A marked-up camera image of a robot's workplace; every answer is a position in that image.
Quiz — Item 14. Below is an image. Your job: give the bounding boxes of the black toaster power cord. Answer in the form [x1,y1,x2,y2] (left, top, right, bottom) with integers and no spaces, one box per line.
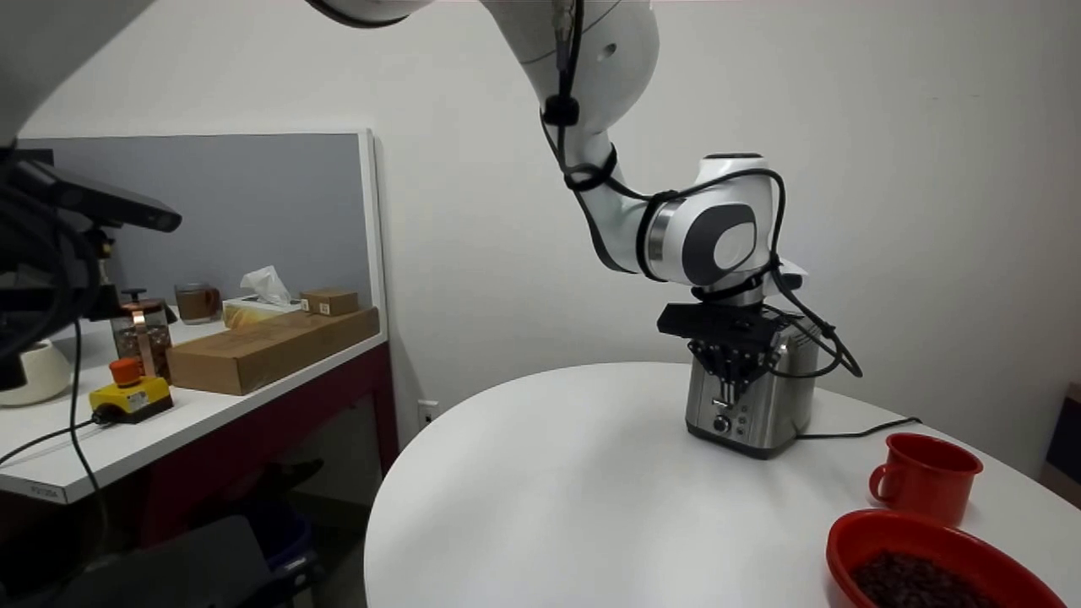
[801,412,925,441]

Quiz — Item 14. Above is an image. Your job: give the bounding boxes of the dark furniture edge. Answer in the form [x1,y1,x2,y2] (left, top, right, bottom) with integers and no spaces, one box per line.
[1036,383,1081,514]

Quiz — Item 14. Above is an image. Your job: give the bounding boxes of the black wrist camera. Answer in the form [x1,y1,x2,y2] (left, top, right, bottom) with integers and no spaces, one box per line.
[656,300,799,341]

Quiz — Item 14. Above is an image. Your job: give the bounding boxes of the red plastic bowl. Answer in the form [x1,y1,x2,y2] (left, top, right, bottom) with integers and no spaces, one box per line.
[820,506,1069,608]

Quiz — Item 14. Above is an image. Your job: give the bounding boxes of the grey desk divider panel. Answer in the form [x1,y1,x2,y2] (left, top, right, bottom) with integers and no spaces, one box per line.
[0,129,393,349]

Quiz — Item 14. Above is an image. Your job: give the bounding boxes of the red plastic cup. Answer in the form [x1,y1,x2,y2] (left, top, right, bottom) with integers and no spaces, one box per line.
[866,428,987,529]

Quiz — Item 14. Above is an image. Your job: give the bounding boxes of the thin black desk cable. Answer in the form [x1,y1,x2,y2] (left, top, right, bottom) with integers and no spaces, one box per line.
[0,311,115,503]

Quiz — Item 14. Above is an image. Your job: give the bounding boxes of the white side desk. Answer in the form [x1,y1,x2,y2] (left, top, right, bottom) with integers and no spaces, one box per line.
[0,317,393,506]

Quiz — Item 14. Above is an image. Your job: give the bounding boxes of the large flat cardboard box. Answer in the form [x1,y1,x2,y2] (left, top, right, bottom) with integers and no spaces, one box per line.
[163,304,382,397]

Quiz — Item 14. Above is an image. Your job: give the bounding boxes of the black camera on stand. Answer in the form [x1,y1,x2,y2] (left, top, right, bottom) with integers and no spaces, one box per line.
[0,147,185,394]

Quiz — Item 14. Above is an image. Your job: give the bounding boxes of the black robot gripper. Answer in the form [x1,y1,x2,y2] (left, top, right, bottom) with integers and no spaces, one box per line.
[685,332,810,397]

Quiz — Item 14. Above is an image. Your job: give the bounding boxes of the tissue box with white tissue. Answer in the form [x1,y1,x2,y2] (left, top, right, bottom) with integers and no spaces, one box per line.
[220,262,312,334]

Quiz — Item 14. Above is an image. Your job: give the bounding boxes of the yellow toy car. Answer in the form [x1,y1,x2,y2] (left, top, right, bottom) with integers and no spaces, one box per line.
[86,354,176,428]

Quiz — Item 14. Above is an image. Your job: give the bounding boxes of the stainless steel two-slot toaster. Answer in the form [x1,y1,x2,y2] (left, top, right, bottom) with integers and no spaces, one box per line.
[684,321,826,461]

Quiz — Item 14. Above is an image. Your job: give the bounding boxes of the glass jar with black frame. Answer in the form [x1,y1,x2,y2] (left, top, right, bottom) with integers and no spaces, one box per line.
[110,288,181,383]

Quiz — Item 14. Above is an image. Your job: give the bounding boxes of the dark coffee beans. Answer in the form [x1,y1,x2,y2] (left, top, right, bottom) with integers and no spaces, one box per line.
[849,547,1006,608]

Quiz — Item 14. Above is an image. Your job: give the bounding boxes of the small cardboard box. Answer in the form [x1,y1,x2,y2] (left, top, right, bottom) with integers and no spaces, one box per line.
[302,288,364,321]

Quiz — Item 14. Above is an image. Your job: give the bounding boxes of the black office chair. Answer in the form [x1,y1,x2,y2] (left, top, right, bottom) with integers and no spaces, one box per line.
[48,511,326,608]

